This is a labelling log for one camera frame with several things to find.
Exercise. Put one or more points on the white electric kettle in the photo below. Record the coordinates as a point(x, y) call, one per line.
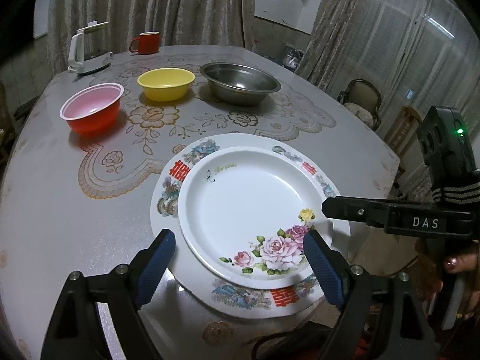
point(89, 49)

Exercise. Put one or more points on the red plastic bowl pink inside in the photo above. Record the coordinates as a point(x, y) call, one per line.
point(93, 110)

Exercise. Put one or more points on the white oval floral dish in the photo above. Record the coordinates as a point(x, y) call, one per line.
point(244, 212)

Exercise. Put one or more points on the yellow plastic bowl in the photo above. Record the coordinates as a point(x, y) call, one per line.
point(166, 84)

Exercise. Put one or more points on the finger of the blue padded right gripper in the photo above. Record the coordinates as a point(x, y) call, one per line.
point(373, 212)

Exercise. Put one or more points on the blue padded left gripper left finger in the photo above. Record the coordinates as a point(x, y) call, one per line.
point(153, 262)

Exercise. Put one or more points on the beige patterned curtain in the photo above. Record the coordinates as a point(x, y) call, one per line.
point(180, 22)

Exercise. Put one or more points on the person's right hand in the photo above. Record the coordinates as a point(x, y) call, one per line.
point(430, 282)

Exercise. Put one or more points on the sheer window curtain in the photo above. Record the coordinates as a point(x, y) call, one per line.
point(417, 53)

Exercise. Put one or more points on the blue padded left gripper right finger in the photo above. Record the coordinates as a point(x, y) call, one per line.
point(329, 267)

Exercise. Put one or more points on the cushioned chair at right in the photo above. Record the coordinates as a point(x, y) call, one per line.
point(363, 100)

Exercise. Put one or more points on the lace patterned tablecloth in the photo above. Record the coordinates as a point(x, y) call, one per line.
point(88, 204)

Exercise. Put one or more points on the red mug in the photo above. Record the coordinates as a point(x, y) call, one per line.
point(145, 43)

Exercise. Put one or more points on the stainless steel bowl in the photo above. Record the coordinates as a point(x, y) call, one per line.
point(238, 84)

